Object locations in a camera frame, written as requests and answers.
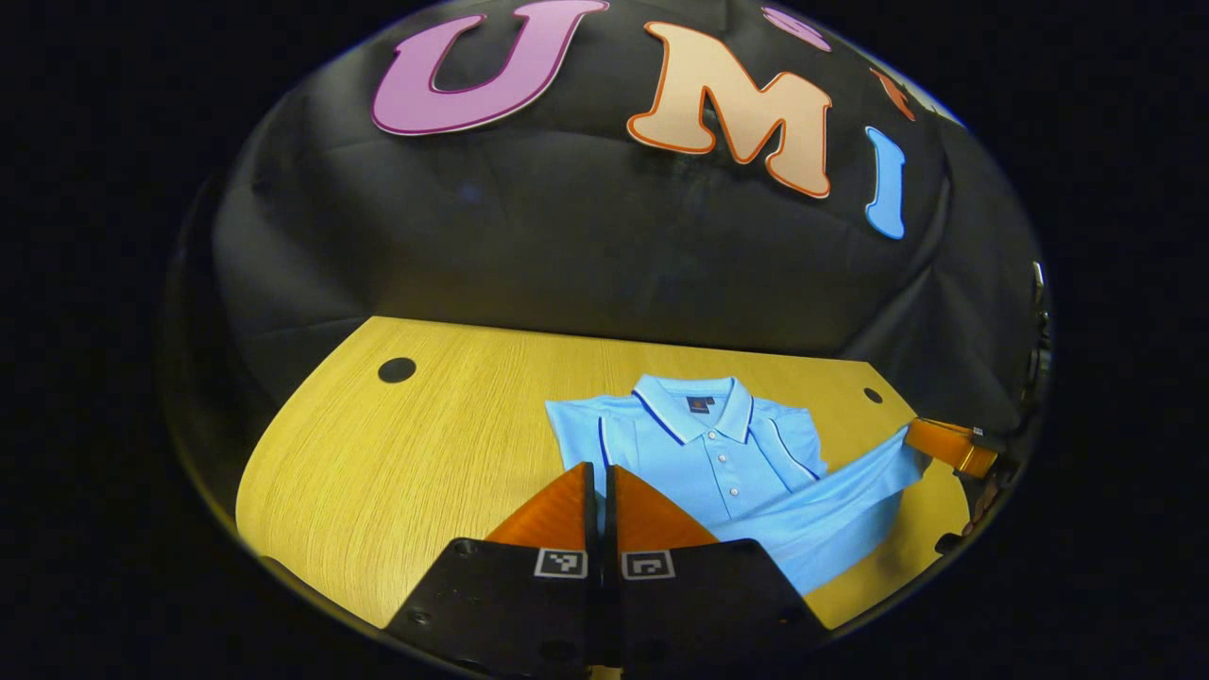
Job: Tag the black backdrop cloth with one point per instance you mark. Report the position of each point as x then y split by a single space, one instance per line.
567 255

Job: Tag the light blue polo T-shirt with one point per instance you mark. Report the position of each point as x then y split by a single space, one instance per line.
718 453

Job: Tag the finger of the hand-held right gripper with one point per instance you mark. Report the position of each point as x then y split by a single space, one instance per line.
954 449

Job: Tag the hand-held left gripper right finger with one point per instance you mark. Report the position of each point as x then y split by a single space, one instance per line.
699 604

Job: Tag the black table grommet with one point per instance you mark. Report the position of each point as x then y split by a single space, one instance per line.
397 369
873 395

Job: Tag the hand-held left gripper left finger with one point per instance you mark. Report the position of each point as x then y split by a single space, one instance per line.
529 604

